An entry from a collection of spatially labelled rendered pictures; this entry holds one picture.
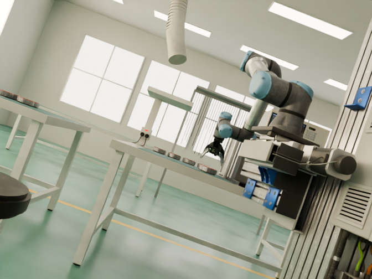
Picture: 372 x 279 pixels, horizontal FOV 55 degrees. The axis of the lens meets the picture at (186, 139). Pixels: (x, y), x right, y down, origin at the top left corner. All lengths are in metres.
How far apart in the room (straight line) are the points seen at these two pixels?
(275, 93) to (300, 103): 0.11
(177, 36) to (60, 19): 6.59
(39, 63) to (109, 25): 1.92
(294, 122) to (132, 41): 7.80
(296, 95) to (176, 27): 1.91
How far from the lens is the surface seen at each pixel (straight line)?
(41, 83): 9.35
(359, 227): 1.19
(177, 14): 3.36
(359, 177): 1.26
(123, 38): 9.18
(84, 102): 9.00
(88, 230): 2.18
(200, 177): 2.06
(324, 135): 2.67
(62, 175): 3.10
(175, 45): 3.19
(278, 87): 1.55
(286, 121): 1.55
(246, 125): 2.04
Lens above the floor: 0.80
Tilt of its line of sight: 3 degrees up
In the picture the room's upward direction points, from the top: 21 degrees clockwise
